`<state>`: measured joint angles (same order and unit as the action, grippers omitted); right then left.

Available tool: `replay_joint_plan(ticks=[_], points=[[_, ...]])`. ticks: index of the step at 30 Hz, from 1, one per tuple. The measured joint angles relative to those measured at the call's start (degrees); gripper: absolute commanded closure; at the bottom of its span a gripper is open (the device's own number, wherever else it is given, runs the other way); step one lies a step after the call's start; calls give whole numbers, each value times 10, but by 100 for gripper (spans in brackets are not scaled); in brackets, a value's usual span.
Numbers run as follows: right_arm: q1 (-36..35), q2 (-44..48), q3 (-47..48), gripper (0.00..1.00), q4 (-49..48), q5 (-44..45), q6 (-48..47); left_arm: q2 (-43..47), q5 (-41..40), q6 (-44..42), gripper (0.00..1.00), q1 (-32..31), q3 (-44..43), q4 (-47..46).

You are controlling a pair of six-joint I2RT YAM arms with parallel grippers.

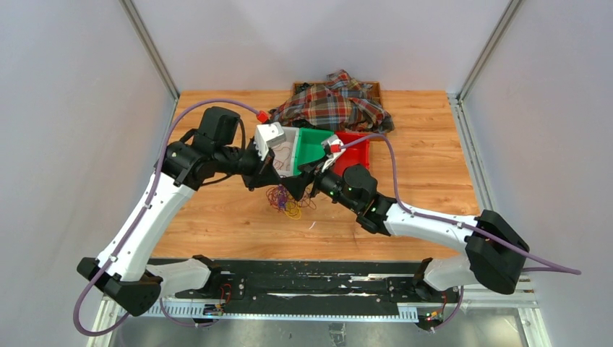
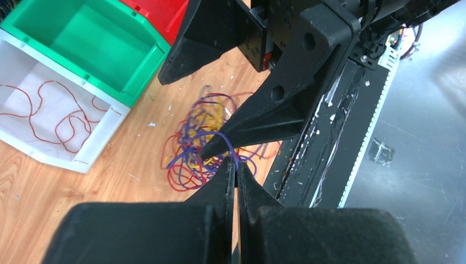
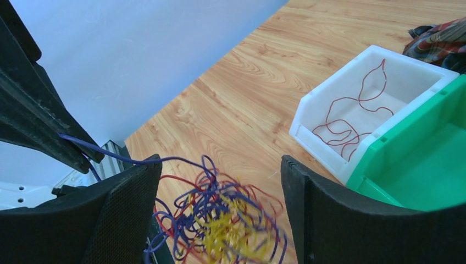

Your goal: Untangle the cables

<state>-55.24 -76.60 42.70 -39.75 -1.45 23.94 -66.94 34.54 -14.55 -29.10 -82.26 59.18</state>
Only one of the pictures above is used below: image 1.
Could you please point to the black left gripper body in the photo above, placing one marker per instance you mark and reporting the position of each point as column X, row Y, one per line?
column 253, row 167

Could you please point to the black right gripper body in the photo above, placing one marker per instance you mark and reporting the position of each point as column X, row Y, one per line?
column 330, row 186

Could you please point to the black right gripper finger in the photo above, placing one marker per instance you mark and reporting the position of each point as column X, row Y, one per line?
column 316, row 167
column 305, row 186

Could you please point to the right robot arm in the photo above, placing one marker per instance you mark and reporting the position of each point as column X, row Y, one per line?
column 490, row 252

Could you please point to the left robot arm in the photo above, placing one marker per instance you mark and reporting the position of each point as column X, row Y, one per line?
column 122, row 270

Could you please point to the green plastic bin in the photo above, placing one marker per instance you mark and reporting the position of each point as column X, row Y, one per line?
column 308, row 147

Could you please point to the white plastic bin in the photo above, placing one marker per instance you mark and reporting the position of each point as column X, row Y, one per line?
column 285, row 154

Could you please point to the red plastic bin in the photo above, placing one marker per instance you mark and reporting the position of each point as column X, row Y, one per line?
column 357, row 154

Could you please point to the plaid flannel shirt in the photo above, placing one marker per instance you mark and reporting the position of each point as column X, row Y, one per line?
column 333, row 105

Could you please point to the wooden tray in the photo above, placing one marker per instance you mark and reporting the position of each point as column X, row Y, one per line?
column 376, row 96

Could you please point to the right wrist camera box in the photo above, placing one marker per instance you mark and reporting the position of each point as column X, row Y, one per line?
column 333, row 150

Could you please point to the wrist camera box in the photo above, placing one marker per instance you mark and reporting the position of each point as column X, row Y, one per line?
column 333, row 150
column 268, row 136

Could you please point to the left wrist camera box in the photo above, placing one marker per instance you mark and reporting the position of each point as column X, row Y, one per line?
column 268, row 136

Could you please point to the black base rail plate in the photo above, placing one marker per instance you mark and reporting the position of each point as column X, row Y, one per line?
column 316, row 290

